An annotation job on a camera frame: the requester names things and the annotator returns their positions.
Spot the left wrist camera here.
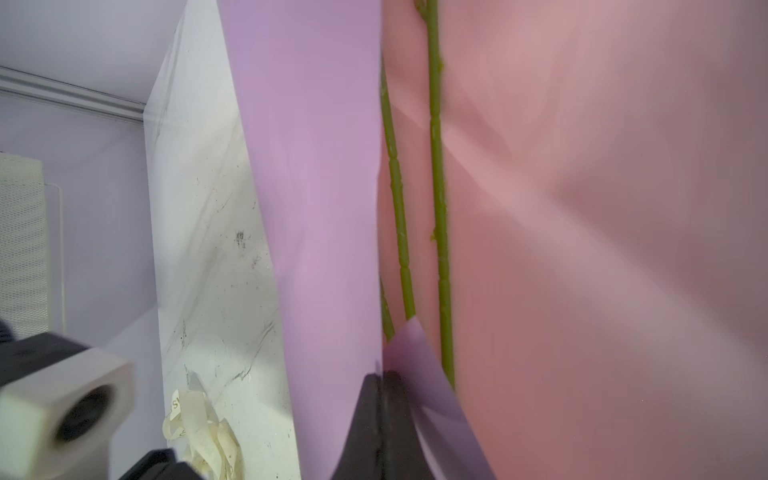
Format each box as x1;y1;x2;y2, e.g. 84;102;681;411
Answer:
1;332;135;479

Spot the lower white mesh shelf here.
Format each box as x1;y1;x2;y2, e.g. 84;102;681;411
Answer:
1;153;52;339

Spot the pink fake rose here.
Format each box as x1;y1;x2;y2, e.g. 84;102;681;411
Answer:
414;0;456;389
379;59;416;320

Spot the cream printed ribbon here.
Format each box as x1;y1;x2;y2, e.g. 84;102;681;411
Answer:
162;390;244;480

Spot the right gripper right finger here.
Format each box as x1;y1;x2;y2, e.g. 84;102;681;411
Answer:
381;371;434;480

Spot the pink purple wrapping paper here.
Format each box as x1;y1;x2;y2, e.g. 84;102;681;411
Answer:
218;1;767;479

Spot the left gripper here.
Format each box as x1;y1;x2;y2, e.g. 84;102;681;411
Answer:
120;449;203;480

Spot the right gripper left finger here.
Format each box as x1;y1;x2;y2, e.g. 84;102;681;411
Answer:
331;374;384;480

